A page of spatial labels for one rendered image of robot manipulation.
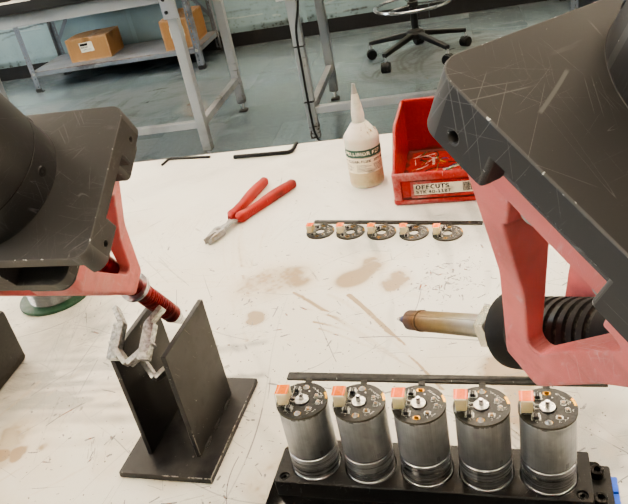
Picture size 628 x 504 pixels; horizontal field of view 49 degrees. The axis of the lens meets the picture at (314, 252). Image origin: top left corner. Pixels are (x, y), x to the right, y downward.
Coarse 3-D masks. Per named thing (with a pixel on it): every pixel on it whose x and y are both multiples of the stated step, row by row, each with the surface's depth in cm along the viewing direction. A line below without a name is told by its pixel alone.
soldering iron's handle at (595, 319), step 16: (496, 304) 21; (544, 304) 20; (560, 304) 19; (576, 304) 19; (592, 304) 18; (496, 320) 21; (544, 320) 19; (560, 320) 18; (576, 320) 18; (592, 320) 18; (496, 336) 21; (560, 336) 18; (576, 336) 18; (592, 336) 17; (496, 352) 21
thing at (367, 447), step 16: (352, 400) 32; (336, 416) 32; (384, 416) 32; (352, 432) 32; (368, 432) 32; (384, 432) 32; (352, 448) 32; (368, 448) 32; (384, 448) 33; (352, 464) 33; (368, 464) 33; (384, 464) 33; (368, 480) 33
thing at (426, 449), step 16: (416, 416) 31; (400, 432) 32; (416, 432) 31; (432, 432) 31; (448, 432) 32; (400, 448) 32; (416, 448) 31; (432, 448) 31; (448, 448) 32; (416, 464) 32; (432, 464) 32; (448, 464) 32; (416, 480) 33; (432, 480) 32
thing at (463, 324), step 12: (408, 312) 27; (420, 312) 26; (432, 312) 26; (444, 312) 25; (480, 312) 22; (408, 324) 27; (420, 324) 26; (432, 324) 25; (444, 324) 25; (456, 324) 24; (468, 324) 23; (480, 324) 22; (468, 336) 24; (480, 336) 22
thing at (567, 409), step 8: (536, 392) 31; (552, 392) 31; (560, 392) 31; (536, 400) 30; (544, 400) 30; (552, 400) 30; (560, 400) 30; (568, 400) 30; (520, 408) 30; (560, 408) 30; (568, 408) 30; (576, 408) 30; (520, 416) 30; (528, 416) 30; (536, 416) 29; (544, 416) 30; (552, 416) 29; (560, 416) 29; (568, 416) 29; (576, 416) 29; (528, 424) 29; (536, 424) 29; (544, 424) 29; (552, 424) 29; (560, 424) 29; (568, 424) 29
